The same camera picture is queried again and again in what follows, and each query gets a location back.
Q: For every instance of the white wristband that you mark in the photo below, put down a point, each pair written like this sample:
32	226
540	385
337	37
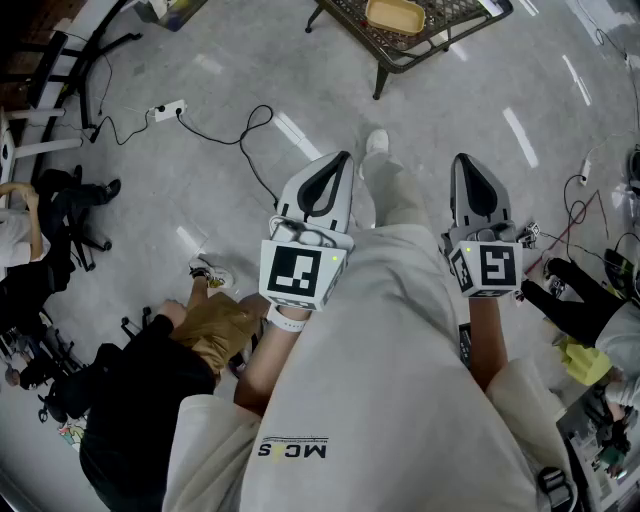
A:
286	322

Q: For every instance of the beige container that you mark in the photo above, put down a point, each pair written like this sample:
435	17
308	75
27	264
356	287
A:
392	17

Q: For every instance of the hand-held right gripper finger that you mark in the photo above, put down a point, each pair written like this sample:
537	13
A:
457	195
501	200

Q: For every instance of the white desk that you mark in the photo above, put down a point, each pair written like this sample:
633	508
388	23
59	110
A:
30	145

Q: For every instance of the black metal stand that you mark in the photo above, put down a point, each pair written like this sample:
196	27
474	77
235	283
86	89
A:
82	60

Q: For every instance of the person's white shirt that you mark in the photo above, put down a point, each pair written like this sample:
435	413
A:
380	400

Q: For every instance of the small white power strip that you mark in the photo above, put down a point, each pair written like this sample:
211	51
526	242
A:
586	172

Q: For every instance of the black lattice table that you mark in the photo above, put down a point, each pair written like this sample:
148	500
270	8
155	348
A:
450	25

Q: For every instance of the person's white shoe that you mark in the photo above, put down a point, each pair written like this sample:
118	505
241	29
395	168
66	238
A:
377	141

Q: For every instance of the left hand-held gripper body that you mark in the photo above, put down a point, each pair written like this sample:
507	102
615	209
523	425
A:
292	272

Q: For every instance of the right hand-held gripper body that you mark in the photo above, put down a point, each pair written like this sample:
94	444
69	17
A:
497	267

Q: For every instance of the black office chair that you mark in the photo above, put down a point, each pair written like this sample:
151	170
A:
80	235

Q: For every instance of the person's leg in light trousers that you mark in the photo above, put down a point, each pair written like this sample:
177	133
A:
397	195

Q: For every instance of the person's left forearm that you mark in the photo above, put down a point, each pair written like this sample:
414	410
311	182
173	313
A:
265	365

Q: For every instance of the yellow-green bag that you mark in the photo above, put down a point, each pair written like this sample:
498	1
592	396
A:
587	362

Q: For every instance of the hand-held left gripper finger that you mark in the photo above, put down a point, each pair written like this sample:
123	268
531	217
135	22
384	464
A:
344	200
290	192

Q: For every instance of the person's right forearm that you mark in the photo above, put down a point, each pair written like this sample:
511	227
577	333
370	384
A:
489	340

